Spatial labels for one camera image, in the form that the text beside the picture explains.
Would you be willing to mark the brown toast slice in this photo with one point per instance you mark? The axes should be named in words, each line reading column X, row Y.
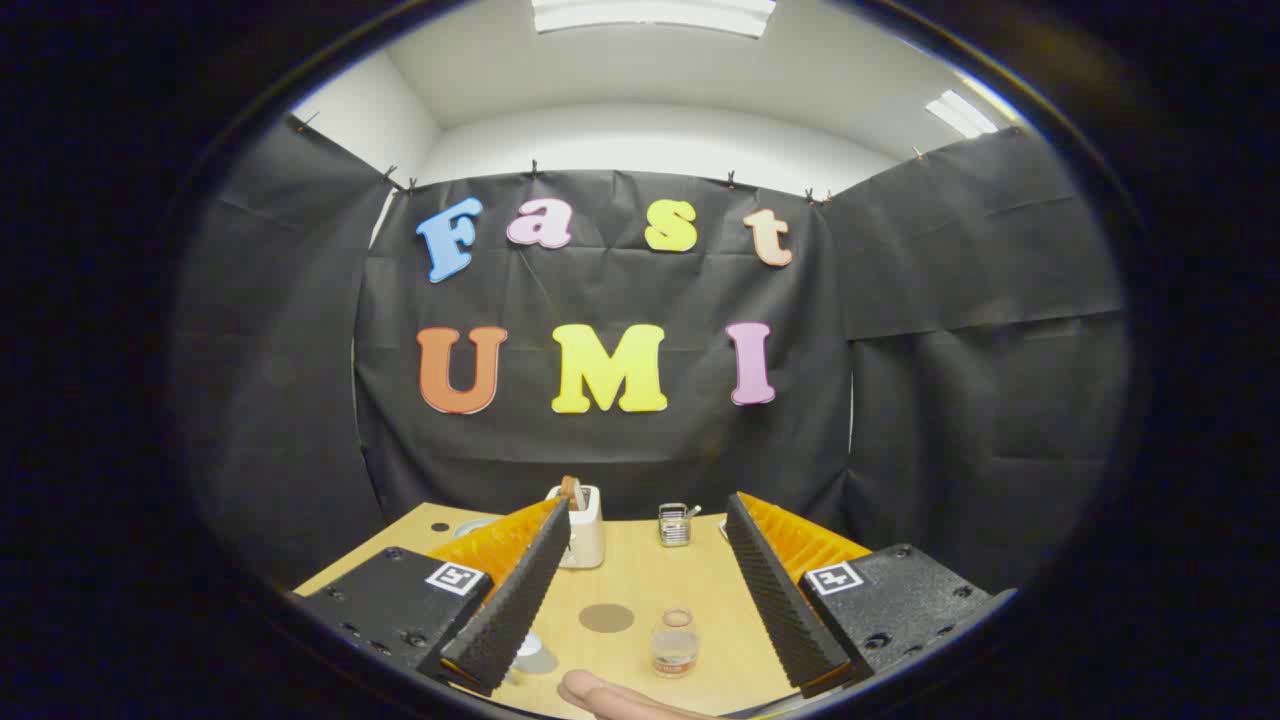
column 573, row 492

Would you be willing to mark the wooden table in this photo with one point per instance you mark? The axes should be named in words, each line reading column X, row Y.
column 640, row 580

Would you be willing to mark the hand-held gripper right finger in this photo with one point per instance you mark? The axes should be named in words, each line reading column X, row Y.
column 775, row 590

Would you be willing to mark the small pale green plate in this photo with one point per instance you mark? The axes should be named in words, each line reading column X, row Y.
column 472, row 526

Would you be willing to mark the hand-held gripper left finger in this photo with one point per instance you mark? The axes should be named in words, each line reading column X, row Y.
column 520, row 590

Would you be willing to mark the pale grey cup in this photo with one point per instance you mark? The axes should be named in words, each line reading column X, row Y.
column 529, row 644

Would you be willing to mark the small ceiling light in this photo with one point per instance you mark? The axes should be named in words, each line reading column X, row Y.
column 962, row 114

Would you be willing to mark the cream toaster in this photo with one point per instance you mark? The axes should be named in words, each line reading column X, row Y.
column 588, row 540

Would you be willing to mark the long ceiling light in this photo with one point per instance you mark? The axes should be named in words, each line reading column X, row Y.
column 650, row 14

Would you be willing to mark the round brown coaster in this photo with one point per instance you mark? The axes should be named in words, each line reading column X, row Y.
column 606, row 618

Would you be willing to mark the clear plastic juice bottle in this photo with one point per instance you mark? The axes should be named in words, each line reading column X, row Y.
column 675, row 650

